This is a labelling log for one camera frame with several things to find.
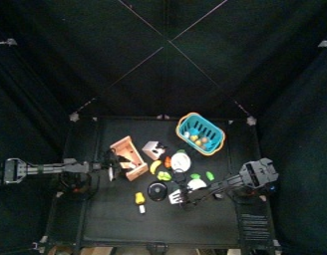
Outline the black toy pot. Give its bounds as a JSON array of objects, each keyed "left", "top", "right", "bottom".
[{"left": 146, "top": 180, "right": 168, "bottom": 202}]

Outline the wooden toy rack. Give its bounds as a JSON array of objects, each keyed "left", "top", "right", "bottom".
[{"left": 109, "top": 134, "right": 150, "bottom": 182}]

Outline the white toy spatula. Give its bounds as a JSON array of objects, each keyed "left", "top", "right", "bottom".
[{"left": 166, "top": 188, "right": 185, "bottom": 205}]

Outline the white round plate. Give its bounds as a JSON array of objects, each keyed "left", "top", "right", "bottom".
[{"left": 168, "top": 150, "right": 192, "bottom": 174}]

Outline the white and pink toy box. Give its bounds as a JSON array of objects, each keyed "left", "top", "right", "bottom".
[{"left": 141, "top": 140, "right": 166, "bottom": 161}]

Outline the yellow toy banana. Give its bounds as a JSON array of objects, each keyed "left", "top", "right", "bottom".
[{"left": 149, "top": 159, "right": 164, "bottom": 175}]

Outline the yellow toy corn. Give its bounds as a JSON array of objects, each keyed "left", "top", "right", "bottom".
[{"left": 133, "top": 191, "right": 146, "bottom": 205}]

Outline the blue basket with orange rim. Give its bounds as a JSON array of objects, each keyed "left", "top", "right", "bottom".
[{"left": 173, "top": 112, "right": 226, "bottom": 156}]

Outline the black table clamp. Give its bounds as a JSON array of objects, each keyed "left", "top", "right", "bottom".
[{"left": 145, "top": 242, "right": 169, "bottom": 255}]

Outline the white label sticker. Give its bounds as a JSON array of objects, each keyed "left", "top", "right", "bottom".
[{"left": 239, "top": 213, "right": 269, "bottom": 241}]

